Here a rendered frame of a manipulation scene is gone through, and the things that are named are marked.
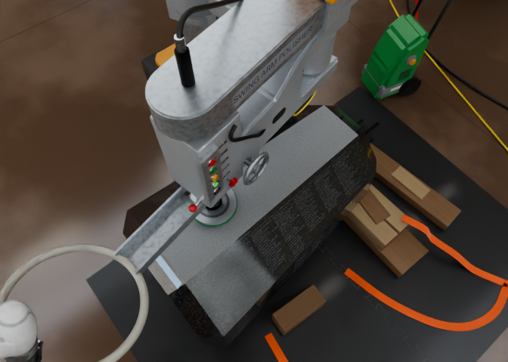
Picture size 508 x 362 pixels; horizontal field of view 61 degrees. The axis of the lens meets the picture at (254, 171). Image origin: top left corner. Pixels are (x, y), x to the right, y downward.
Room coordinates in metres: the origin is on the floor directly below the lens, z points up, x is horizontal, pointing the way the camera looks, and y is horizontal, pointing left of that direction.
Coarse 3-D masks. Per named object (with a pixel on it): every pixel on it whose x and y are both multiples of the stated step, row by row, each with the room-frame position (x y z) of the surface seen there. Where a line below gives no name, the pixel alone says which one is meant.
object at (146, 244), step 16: (176, 192) 0.75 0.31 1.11; (160, 208) 0.69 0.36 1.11; (176, 208) 0.71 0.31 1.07; (144, 224) 0.62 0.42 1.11; (160, 224) 0.63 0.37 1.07; (176, 224) 0.63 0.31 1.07; (128, 240) 0.55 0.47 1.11; (144, 240) 0.57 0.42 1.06; (160, 240) 0.57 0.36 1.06; (128, 256) 0.51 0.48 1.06; (144, 256) 0.51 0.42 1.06
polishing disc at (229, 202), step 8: (232, 192) 0.87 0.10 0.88; (224, 200) 0.82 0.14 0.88; (232, 200) 0.82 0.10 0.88; (224, 208) 0.79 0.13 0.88; (232, 208) 0.79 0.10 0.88; (200, 216) 0.75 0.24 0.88; (208, 216) 0.75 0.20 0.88; (216, 216) 0.75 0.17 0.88; (224, 216) 0.75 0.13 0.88; (208, 224) 0.71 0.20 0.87; (216, 224) 0.71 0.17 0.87
